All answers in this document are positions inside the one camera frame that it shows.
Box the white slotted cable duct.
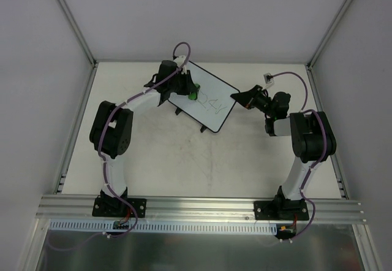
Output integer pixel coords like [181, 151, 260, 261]
[48, 219, 277, 235]

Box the aluminium mounting rail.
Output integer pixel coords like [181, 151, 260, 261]
[35, 194, 368, 224]

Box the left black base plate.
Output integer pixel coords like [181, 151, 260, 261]
[92, 196, 147, 218]

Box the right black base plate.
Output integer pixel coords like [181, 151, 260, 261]
[254, 199, 309, 221]

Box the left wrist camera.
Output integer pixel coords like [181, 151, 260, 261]
[173, 55, 188, 74]

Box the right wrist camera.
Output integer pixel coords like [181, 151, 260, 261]
[263, 73, 274, 90]

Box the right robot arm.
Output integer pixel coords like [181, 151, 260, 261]
[230, 85, 337, 221]

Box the green whiteboard eraser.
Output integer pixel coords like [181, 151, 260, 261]
[188, 83, 200, 101]

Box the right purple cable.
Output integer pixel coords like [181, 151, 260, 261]
[269, 72, 326, 243]

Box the small black-framed whiteboard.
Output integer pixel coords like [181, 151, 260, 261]
[168, 62, 239, 133]

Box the right aluminium frame post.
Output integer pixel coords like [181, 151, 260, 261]
[307, 0, 354, 70]

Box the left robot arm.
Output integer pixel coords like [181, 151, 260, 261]
[89, 56, 200, 220]

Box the left aluminium frame post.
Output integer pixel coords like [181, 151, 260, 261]
[56, 0, 97, 67]

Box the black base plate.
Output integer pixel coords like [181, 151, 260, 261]
[254, 199, 309, 221]
[92, 196, 147, 218]

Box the aluminium frame post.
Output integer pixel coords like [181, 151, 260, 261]
[307, 0, 354, 70]
[56, 0, 97, 67]

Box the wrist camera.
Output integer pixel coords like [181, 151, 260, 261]
[263, 73, 274, 90]
[173, 55, 188, 74]

